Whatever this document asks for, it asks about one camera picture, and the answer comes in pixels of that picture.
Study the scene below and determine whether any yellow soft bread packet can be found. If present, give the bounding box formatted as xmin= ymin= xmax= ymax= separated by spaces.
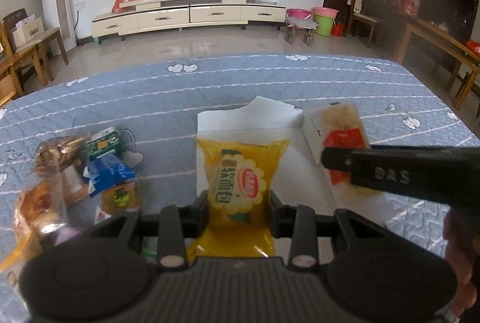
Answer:
xmin=187 ymin=138 xmax=290 ymax=262

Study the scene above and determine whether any red rice cracker packet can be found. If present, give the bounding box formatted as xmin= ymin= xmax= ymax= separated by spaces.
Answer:
xmin=320 ymin=104 xmax=377 ymax=197

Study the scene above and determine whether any green biscuit packet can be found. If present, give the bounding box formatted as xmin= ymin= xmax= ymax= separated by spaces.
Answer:
xmin=86 ymin=126 xmax=125 ymax=160

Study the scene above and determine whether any clear bag of brown pastries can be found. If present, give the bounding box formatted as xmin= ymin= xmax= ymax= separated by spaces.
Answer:
xmin=13 ymin=134 xmax=89 ymax=243

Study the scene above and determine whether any right hand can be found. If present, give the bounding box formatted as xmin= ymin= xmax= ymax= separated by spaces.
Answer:
xmin=443 ymin=208 xmax=479 ymax=317

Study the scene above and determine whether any small yellow-green snack packet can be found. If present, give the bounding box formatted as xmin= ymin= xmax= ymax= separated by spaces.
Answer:
xmin=101 ymin=182 xmax=140 ymax=215

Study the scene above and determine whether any blue snack packet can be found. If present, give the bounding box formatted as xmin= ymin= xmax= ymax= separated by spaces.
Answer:
xmin=83 ymin=153 xmax=136 ymax=197

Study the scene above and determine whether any blue quilted table cover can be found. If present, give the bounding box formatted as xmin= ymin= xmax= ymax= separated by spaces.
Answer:
xmin=1 ymin=55 xmax=479 ymax=322

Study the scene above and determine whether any wooden dining table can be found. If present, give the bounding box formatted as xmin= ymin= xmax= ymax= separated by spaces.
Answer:
xmin=394 ymin=14 xmax=479 ymax=110

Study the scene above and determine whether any wooden chair near shelf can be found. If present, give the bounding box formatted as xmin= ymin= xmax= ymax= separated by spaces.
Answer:
xmin=346 ymin=0 xmax=380 ymax=47

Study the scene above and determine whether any small grey stool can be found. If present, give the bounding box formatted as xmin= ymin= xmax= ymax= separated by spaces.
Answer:
xmin=286 ymin=17 xmax=318 ymax=47

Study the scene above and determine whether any green plastic bucket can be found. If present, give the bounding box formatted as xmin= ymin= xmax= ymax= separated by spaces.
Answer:
xmin=313 ymin=7 xmax=338 ymax=37

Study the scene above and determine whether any pink plastic basin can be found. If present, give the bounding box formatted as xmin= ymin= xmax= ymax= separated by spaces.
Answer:
xmin=286 ymin=8 xmax=312 ymax=20

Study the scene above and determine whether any light wooden chair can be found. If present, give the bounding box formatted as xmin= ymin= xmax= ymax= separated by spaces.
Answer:
xmin=1 ymin=25 xmax=24 ymax=107

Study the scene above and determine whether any cream TV cabinet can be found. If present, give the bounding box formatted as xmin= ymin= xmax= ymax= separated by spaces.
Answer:
xmin=91 ymin=0 xmax=287 ymax=42

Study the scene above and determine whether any wooden chair with paper bag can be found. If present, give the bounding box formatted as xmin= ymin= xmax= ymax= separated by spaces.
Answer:
xmin=2 ymin=8 xmax=69 ymax=82

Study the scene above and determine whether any white paper bag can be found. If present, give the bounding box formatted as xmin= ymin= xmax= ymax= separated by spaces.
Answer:
xmin=12 ymin=15 xmax=44 ymax=48

